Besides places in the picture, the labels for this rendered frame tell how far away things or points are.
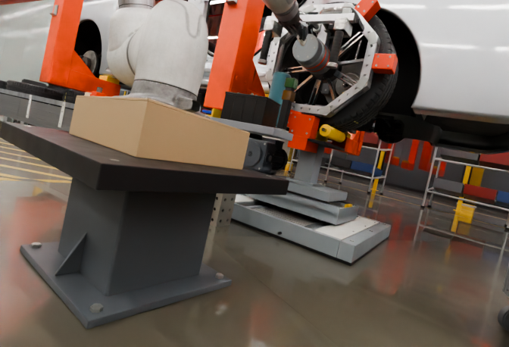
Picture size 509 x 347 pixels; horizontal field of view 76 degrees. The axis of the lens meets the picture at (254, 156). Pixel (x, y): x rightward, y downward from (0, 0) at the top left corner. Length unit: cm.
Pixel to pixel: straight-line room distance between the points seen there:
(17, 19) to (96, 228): 1372
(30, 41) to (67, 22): 1101
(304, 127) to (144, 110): 107
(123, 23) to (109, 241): 57
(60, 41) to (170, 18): 260
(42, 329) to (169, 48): 58
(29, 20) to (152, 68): 1372
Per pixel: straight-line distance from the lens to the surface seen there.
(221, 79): 182
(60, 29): 339
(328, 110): 159
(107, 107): 78
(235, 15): 191
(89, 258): 81
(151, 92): 77
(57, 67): 335
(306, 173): 175
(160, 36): 80
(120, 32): 99
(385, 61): 158
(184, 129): 70
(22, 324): 71
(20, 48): 1431
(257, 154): 178
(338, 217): 157
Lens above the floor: 37
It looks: 2 degrees down
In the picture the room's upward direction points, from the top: 12 degrees clockwise
